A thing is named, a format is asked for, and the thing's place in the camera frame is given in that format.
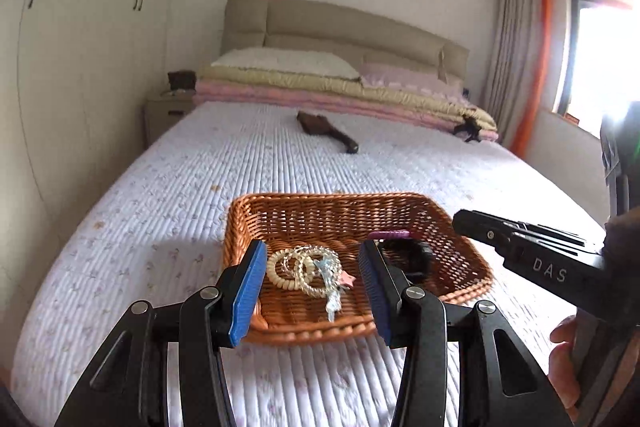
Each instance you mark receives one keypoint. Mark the brown wicker basket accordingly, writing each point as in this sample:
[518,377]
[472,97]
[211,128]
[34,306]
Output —
[325,217]

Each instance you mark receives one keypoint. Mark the person's right hand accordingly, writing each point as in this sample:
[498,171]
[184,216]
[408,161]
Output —
[565,357]

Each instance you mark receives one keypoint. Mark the quilted white bedspread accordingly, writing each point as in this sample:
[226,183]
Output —
[150,207]

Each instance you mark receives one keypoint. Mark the white wardrobe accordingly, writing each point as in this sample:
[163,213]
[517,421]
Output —
[100,57]

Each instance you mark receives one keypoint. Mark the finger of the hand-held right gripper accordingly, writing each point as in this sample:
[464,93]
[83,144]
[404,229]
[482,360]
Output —
[480,227]

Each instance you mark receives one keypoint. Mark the dark box on nightstand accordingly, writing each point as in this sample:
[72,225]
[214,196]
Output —
[181,81]

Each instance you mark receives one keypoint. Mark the beige padded headboard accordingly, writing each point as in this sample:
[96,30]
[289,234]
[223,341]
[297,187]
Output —
[325,22]

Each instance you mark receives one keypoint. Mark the pink star keyring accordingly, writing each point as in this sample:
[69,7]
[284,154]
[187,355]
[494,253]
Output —
[345,280]

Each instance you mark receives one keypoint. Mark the white pillow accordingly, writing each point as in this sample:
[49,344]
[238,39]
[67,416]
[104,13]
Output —
[285,59]

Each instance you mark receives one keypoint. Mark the window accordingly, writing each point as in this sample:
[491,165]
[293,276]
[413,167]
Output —
[600,52]

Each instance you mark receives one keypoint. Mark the beige curtain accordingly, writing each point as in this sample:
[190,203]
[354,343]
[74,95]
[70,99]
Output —
[510,47]

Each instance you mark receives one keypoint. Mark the small black object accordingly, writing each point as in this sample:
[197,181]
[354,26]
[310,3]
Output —
[467,129]

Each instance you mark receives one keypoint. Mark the beige nightstand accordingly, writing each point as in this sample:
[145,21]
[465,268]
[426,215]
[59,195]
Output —
[165,117]

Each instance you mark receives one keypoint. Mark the brown hairbrush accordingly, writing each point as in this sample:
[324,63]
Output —
[320,127]

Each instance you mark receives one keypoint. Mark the pink pillow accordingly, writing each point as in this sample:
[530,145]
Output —
[400,77]

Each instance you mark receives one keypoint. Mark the orange curtain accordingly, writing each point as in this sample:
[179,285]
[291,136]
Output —
[542,57]

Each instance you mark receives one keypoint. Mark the dark upright object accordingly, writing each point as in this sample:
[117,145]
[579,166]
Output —
[614,157]

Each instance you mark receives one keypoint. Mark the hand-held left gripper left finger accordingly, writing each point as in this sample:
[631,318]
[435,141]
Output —
[247,292]

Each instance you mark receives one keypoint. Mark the folded pink quilt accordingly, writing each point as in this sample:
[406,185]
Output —
[250,96]

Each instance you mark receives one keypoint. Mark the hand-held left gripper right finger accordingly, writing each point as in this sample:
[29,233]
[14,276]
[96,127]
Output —
[372,297]

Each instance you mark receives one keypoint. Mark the folded yellow quilt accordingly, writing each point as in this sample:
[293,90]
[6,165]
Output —
[300,82]

